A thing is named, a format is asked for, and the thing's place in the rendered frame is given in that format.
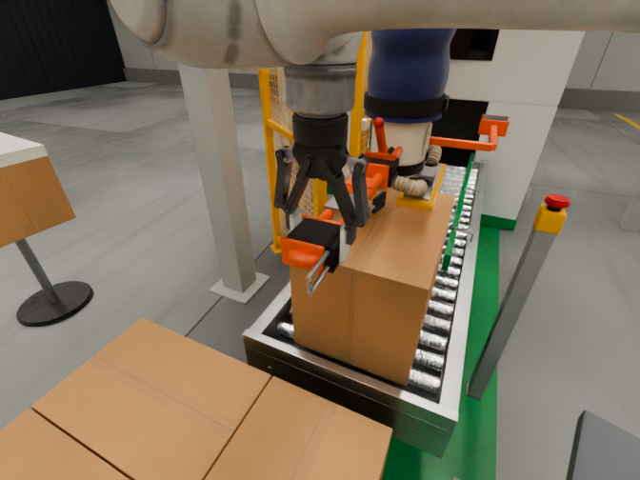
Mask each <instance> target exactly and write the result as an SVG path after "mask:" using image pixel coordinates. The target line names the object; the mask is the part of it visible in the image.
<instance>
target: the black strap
mask: <svg viewBox="0 0 640 480"><path fill-rule="evenodd" d="M449 100H450V97H449V96H447V95H446V94H445V93H443V95H442V96H441V97H439V98H436V99H430V100H420V101H398V100H388V99H380V98H375V97H372V96H370V95H369V92H368V91H366V92H365V94H364V109H365V110H367V111H369V112H371V113H375V114H379V115H384V116H391V117H407V118H414V117H427V116H433V115H437V114H439V113H441V112H445V111H446V110H447V108H448V104H449Z"/></svg>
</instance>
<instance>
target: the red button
mask: <svg viewBox="0 0 640 480"><path fill-rule="evenodd" d="M544 201H545V202H546V204H547V205H548V206H547V209H548V210H551V211H555V212H559V211H561V209H564V208H567V207H569V206H570V200H569V198H568V197H566V196H563V195H559V194H549V195H547V196H545V199H544Z"/></svg>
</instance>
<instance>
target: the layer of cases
mask: <svg viewBox="0 0 640 480"><path fill-rule="evenodd" d="M31 407H32V408H33V410H34V411H33V410H31V409H26V410H25V411H24V412H22V413H21V414H20V415H19V416H17V417H16V418H15V419H14V420H12V421H11V422H10V423H9V424H7V425H6V426H5V427H4V428H2V429H1V430H0V480H382V476H383V472H384V467H385V464H386V459H387V455H388V451H389V446H390V440H391V435H392V428H389V427H387V426H385V425H383V424H380V423H378V422H376V421H374V420H371V419H369V418H368V417H366V416H363V415H361V414H359V413H356V412H354V411H352V410H348V409H346V408H344V407H342V406H339V405H337V404H335V403H333V402H331V401H329V400H327V399H325V398H322V397H320V396H318V395H316V394H313V393H311V392H309V391H307V390H303V389H301V388H299V387H296V386H294V385H293V384H291V383H288V382H286V381H284V380H282V379H279V378H277V377H275V376H272V378H271V375H270V374H268V373H266V372H264V371H261V370H259V369H257V368H254V367H252V366H250V365H248V364H245V363H243V362H241V361H239V360H236V359H234V358H232V357H230V356H227V355H226V354H224V353H221V352H219V351H217V350H213V349H211V348H209V347H207V346H204V345H202V344H200V343H198V342H195V341H193V340H191V339H189V338H187V337H185V336H183V335H181V334H178V333H176V332H174V331H172V330H168V329H166V328H164V327H161V326H159V325H157V324H155V323H152V322H151V321H149V320H147V319H144V318H141V319H139V320H138V321H137V322H136V323H134V324H133V325H132V326H130V327H129V328H128V329H127V330H125V331H124V332H123V333H121V334H120V335H119V336H118V337H116V338H115V339H114V340H113V341H111V342H110V343H109V344H108V345H106V346H105V347H104V348H103V349H101V350H100V351H99V352H97V353H96V354H95V355H94V356H92V358H91V359H90V360H88V361H87V362H86V363H85V364H83V365H82V366H81V367H80V368H78V369H77V370H76V371H74V372H73V373H72V374H71V375H69V376H68V377H67V378H65V379H64V380H63V381H62V382H60V383H59V384H58V385H57V386H55V387H54V388H53V389H52V390H50V391H49V392H48V393H46V394H45V395H44V396H43V397H41V398H40V399H39V400H38V401H36V402H35V403H34V404H33V405H31Z"/></svg>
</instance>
